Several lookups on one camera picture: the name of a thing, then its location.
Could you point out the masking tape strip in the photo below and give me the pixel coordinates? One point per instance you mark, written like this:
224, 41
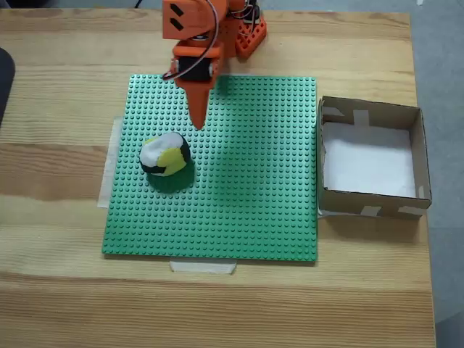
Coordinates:
108, 174
203, 267

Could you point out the green studded baseplate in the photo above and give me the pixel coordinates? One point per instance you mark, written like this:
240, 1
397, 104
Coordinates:
235, 199

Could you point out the white paper sheet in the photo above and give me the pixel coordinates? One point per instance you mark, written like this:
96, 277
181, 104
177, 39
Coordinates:
369, 159

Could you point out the black rounded object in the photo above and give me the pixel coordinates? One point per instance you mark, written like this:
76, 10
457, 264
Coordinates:
5, 83

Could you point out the white yellow black soft ball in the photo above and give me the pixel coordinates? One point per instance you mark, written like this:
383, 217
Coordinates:
163, 154

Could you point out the open cardboard box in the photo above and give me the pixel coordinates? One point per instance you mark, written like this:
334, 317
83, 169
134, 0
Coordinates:
422, 156

